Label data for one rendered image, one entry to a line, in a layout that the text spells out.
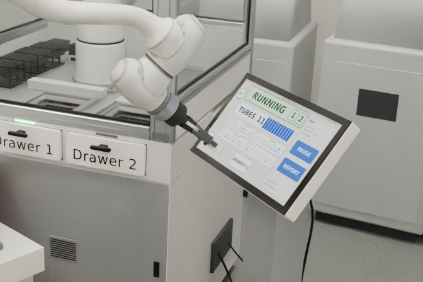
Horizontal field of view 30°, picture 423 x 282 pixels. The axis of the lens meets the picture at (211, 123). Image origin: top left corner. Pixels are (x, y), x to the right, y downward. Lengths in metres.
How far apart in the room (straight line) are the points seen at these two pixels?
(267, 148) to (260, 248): 0.34
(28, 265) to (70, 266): 0.79
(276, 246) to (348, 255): 1.66
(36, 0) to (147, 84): 0.37
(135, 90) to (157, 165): 0.56
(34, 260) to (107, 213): 0.66
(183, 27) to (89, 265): 1.12
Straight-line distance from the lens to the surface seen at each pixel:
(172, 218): 2.74
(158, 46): 2.12
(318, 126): 2.19
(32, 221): 2.97
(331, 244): 4.11
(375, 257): 4.05
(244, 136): 2.36
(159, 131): 2.60
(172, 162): 2.63
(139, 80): 2.13
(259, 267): 2.47
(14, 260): 2.15
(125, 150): 2.65
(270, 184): 2.19
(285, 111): 2.30
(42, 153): 2.81
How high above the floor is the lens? 1.86
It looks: 19 degrees down
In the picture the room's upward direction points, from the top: 3 degrees clockwise
